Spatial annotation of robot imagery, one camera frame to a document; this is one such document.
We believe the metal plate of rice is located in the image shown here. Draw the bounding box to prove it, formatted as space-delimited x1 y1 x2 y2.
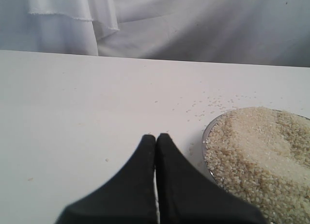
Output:
202 107 310 224

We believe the white backdrop curtain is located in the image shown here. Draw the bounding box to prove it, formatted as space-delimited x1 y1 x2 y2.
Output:
0 0 310 67

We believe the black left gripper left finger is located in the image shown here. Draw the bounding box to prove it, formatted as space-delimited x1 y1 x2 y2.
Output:
56 135 155 224

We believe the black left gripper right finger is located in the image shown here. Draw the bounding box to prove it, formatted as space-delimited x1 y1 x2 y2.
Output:
155 133 266 224

